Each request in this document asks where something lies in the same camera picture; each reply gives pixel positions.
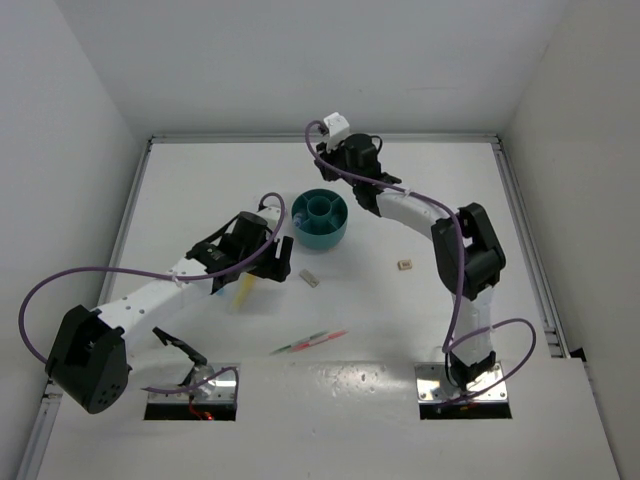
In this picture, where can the metal base plate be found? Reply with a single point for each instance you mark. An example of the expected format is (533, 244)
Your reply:
(434, 388)
(213, 383)

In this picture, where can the teal round divided organizer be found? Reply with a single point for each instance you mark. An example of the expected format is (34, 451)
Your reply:
(326, 221)

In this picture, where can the green pen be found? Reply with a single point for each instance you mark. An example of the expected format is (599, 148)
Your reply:
(296, 343)

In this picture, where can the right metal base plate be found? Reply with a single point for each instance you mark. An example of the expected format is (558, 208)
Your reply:
(434, 388)

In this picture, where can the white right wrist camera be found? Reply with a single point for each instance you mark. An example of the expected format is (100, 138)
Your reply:
(335, 128)

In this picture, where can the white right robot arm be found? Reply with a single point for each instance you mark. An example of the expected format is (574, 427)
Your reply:
(469, 257)

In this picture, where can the yellow highlighter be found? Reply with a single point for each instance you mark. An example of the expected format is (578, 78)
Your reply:
(245, 285)

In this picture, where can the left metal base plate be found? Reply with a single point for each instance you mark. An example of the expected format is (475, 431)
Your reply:
(213, 383)

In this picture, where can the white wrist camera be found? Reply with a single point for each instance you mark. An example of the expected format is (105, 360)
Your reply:
(335, 128)
(270, 213)

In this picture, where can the beige eraser near centre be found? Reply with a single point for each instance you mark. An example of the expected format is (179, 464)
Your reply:
(309, 278)

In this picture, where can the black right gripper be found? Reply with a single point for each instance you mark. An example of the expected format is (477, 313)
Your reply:
(327, 156)

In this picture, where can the clear blue glue stick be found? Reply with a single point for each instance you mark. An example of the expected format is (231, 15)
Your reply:
(298, 219)

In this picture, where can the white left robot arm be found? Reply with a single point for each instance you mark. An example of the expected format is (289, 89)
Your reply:
(127, 342)

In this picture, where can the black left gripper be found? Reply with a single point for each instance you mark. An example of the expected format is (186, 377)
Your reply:
(276, 267)

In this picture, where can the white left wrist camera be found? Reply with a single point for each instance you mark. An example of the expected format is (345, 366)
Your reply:
(270, 213)

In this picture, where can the pink pen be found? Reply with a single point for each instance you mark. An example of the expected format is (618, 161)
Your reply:
(319, 340)

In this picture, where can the small beige eraser right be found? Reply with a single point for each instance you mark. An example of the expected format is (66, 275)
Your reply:
(404, 265)

